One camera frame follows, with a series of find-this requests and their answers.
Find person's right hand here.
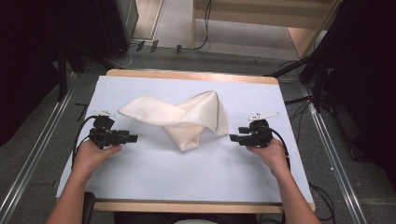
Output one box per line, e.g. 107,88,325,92
246,137,291,175

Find black chair armrest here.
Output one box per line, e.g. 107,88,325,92
81,191,96,224

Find light blue table mat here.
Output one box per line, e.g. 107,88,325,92
55,75,314,204

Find thin black floor cables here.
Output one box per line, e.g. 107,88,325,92
283,95,314,145

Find black floor cable loop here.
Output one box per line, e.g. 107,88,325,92
307,182,336,222

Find wooden shelf unit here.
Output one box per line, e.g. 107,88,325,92
190,0,344,60

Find wooden table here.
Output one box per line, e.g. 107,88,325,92
55,68,317,215

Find person's left hand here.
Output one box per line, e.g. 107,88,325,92
72,139,123,179

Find person's dark clothing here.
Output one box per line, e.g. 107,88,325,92
112,211,260,224

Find metal floor rail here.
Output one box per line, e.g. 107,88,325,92
0,72,78,224
299,83,369,224

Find left hand-held gripper cable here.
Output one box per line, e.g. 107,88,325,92
71,115,100,170

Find white cloth towel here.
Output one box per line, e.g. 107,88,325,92
117,90,230,153

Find white floor cable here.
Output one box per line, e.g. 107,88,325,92
106,42,139,69

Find dark cabinet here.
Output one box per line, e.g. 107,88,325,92
94,0,140,61

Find hanging black cable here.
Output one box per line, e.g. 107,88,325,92
181,0,213,51

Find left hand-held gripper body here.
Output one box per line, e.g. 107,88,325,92
88,109,131,150

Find right hand-held gripper cable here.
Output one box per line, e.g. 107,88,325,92
268,126,292,172

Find black metal stand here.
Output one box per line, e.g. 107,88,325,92
55,41,87,103

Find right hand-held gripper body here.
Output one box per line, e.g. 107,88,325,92
244,111,281,149

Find black tripod stand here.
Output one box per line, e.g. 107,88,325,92
263,46,334,114

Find hand-held gripper cable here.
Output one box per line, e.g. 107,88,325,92
71,115,100,170
268,126,292,172

